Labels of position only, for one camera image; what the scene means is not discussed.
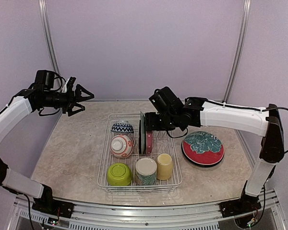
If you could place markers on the pink polka dot plate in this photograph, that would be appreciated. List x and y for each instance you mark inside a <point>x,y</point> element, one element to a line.
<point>149,142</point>

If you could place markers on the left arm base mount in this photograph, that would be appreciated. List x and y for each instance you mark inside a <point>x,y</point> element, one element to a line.
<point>55,207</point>

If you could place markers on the lime green bowl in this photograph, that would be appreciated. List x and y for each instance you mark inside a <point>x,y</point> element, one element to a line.
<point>119,174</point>

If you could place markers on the left aluminium frame post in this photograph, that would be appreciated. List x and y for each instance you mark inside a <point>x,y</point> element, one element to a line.
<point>47,33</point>

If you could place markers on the red teal floral plate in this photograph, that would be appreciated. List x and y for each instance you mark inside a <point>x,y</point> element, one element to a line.
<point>201,141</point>

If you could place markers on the white red patterned bowl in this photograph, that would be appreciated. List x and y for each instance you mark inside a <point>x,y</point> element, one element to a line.
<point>121,146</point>

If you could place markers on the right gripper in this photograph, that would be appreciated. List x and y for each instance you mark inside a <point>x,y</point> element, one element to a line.
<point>150,126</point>

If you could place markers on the blue white patterned bowl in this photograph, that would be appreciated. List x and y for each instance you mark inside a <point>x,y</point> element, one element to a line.
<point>122,127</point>

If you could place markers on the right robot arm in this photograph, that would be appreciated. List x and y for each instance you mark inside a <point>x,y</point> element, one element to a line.
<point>172,113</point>

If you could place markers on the teal floral mug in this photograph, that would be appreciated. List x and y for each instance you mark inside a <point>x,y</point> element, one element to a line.
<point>145,172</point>

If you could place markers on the pale yellow cup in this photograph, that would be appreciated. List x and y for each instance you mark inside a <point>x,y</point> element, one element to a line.
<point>164,166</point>

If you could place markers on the aluminium frame post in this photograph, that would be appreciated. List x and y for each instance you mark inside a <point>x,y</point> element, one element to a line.
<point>47,33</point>
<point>239,49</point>

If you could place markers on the teal red flower plate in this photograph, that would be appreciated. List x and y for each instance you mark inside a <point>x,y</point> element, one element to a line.
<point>142,135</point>

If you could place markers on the right aluminium frame post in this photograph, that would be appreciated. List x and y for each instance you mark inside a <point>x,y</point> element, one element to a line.
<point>239,49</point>

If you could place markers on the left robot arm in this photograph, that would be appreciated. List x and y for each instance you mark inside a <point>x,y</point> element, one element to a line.
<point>22,105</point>

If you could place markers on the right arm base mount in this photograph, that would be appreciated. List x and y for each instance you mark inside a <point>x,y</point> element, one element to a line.
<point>236,207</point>

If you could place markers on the black rimmed beige plate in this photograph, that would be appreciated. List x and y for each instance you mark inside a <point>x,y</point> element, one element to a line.
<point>207,159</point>

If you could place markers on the white wire dish rack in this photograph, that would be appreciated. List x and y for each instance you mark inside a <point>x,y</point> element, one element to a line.
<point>162,143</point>

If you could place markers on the front aluminium rail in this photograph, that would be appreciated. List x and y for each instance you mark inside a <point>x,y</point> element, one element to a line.
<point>205,216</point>

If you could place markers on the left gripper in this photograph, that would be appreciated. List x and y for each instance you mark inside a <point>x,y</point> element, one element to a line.
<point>71,101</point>

